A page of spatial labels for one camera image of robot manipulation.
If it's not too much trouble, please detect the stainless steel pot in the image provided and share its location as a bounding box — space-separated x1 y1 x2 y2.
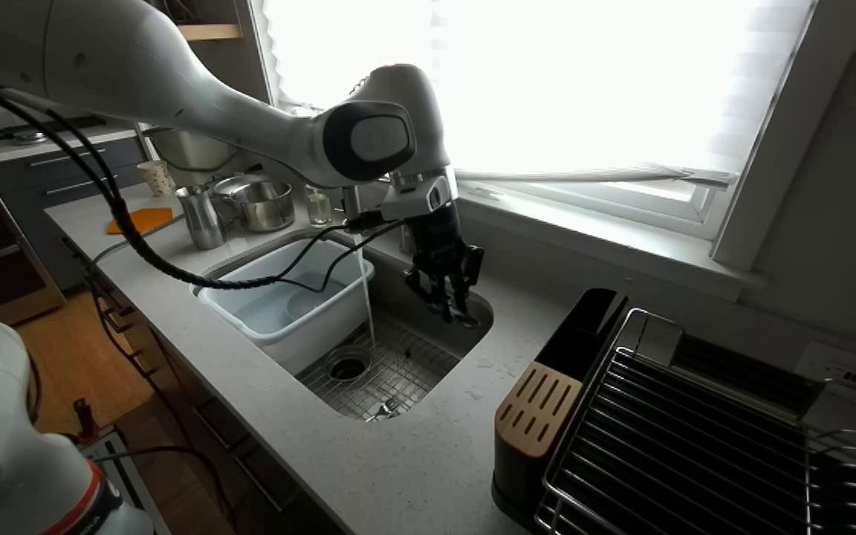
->
212 174 294 234

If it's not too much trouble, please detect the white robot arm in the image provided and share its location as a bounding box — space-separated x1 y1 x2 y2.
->
0 0 482 312

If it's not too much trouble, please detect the metal cup on counter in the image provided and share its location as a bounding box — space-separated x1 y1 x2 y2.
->
176 188 224 250

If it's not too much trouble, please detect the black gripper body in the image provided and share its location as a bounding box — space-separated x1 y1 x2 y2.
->
408 204 484 309

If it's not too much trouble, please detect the black dish drying rack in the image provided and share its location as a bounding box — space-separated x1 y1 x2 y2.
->
494 287 856 535

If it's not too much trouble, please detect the wooden knife block insert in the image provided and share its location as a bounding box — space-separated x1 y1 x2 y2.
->
496 361 583 457

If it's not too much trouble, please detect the white plastic wash basin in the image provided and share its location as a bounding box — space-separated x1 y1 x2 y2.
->
197 237 375 373

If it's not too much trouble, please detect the stainless steel sink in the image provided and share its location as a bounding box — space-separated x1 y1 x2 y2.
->
297 266 494 421

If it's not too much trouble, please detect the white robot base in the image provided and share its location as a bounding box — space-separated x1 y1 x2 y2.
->
0 320 155 535

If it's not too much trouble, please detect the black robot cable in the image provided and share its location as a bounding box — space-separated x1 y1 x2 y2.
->
0 75 410 295

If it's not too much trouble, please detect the orange cutting board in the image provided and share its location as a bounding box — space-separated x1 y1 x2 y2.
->
105 207 176 234

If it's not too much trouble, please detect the metal sink grid rack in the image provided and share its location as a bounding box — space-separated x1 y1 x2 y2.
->
301 333 462 421

